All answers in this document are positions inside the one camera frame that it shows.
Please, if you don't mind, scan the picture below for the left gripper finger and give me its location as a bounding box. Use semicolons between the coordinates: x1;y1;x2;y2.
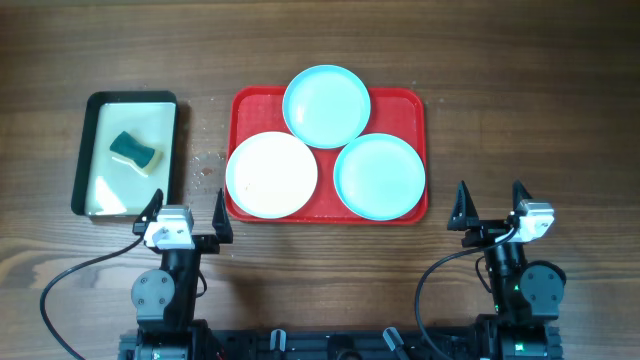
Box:
212;188;234;244
134;188;164;224

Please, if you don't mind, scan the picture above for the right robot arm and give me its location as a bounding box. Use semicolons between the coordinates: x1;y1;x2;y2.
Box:
447;181;567;360

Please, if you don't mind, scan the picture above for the black cable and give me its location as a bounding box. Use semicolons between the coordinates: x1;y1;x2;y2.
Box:
413;227;519;360
39;234;146;360

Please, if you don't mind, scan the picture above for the red plastic serving tray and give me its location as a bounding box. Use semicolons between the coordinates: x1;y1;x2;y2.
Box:
227;85;428;225

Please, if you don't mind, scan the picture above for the white round plate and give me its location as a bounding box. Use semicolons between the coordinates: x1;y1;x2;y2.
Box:
225;131;318;219

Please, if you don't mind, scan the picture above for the left black cable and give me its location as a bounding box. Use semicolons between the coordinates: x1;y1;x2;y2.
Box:
39;234;146;360

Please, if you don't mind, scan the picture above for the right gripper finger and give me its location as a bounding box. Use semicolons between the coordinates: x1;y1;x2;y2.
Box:
447;181;479;231
512;180;533;213

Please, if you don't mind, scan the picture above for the light blue plate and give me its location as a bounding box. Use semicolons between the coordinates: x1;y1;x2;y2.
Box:
333;133;427;222
282;65;372;149

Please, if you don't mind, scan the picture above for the black tray with soapy water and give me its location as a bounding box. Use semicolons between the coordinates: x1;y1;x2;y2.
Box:
70;90;179;217

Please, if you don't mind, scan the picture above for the right black cable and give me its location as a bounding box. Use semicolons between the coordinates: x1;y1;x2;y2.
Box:
413;227;519;360

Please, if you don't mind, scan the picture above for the light blue plate top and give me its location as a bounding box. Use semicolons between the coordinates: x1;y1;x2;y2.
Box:
282;65;372;149

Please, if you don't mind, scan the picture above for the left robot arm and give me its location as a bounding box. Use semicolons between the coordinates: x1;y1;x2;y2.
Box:
118;190;233;360

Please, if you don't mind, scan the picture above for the green and yellow sponge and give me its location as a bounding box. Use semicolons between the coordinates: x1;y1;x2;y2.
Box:
109;131;163;177

